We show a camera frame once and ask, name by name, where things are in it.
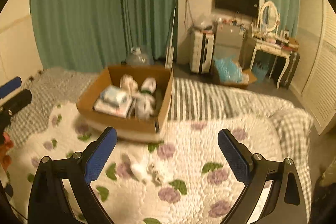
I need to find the clear water jug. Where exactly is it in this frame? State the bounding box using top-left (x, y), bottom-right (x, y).
top-left (125, 46), bottom-right (154, 66)

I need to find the clear plastic bag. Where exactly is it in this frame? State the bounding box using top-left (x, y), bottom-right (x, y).
top-left (195, 14), bottom-right (213, 30)

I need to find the white fluffy cloth bundle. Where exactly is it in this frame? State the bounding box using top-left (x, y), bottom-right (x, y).
top-left (133, 93), bottom-right (155, 120)

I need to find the cream lace cloth bundle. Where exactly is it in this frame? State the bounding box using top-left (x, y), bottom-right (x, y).
top-left (120, 75), bottom-right (138, 95)

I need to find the silver mini fridge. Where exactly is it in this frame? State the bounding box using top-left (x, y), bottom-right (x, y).
top-left (213, 23), bottom-right (245, 63)

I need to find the white black suitcase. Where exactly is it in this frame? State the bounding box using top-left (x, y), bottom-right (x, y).
top-left (189, 31), bottom-right (214, 74)

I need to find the white green sock bundle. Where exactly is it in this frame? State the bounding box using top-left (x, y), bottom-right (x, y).
top-left (140, 77), bottom-right (157, 96)

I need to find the white dressing table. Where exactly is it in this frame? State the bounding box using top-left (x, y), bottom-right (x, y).
top-left (249, 36), bottom-right (299, 89)

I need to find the dark tissue paper box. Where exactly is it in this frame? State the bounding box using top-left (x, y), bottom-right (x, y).
top-left (93, 97), bottom-right (133, 118)

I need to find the white oval vanity mirror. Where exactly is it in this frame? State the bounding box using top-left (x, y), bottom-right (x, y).
top-left (258, 1), bottom-right (280, 33)

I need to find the brown cardboard box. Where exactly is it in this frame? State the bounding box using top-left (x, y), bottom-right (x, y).
top-left (76, 65), bottom-right (173, 143)

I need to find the teal left curtain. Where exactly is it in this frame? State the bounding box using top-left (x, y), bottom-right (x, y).
top-left (30, 0), bottom-right (178, 72)

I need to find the light blue tissue pack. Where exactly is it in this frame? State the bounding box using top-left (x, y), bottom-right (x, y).
top-left (100, 85), bottom-right (130, 108)

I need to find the grey checked bed sheet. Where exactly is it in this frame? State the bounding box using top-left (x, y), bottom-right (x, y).
top-left (7, 68), bottom-right (313, 212)

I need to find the small white string piece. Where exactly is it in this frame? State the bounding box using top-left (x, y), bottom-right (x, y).
top-left (129, 157), bottom-right (169, 187)

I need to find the white louvered wardrobe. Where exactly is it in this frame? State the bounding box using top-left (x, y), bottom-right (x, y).
top-left (290, 0), bottom-right (335, 135)

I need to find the black wall television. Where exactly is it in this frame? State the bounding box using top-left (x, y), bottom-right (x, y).
top-left (215, 0), bottom-right (260, 19)

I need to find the box of blue bags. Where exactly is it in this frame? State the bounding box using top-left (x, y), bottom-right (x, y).
top-left (211, 57), bottom-right (257, 89)

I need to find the orange white plush toy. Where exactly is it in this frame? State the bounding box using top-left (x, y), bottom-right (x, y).
top-left (1, 132), bottom-right (14, 172)

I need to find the blue basket under table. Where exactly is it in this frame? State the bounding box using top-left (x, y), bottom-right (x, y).
top-left (252, 61), bottom-right (268, 83)

